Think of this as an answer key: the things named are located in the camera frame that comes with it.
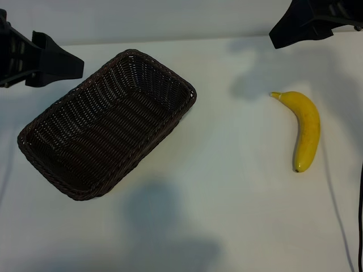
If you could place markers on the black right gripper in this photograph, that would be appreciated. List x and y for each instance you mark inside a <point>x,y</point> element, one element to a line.
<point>340,12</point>

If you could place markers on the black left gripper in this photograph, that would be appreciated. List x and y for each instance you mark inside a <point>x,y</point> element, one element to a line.
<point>17,56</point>

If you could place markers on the dark brown wicker basket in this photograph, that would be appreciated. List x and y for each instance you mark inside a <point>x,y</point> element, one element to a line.
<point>99,127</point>

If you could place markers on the yellow banana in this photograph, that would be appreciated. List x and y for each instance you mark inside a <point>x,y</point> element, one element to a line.
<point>309,127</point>

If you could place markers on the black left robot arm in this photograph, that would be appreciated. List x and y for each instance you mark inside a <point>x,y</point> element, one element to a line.
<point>3,14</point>

